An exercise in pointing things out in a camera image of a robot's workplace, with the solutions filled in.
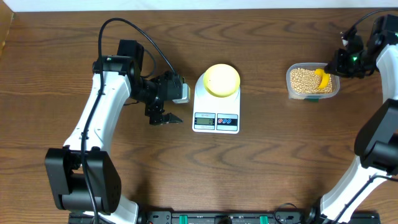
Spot yellow plastic scoop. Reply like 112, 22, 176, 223
315, 68, 330, 90

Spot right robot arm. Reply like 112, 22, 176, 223
307, 14, 397, 223

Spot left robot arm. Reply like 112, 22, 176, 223
45, 40, 190, 223

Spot white digital kitchen scale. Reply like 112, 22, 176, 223
192, 73, 241, 134

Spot yellow plastic bowl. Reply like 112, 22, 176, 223
203, 64, 241, 98

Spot soybeans pile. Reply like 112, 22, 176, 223
290, 68, 333, 94

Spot clear plastic container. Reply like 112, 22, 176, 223
286, 62, 340, 100

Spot green tape label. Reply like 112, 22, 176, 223
305, 98, 319, 103

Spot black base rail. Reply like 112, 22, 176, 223
67, 208, 381, 224

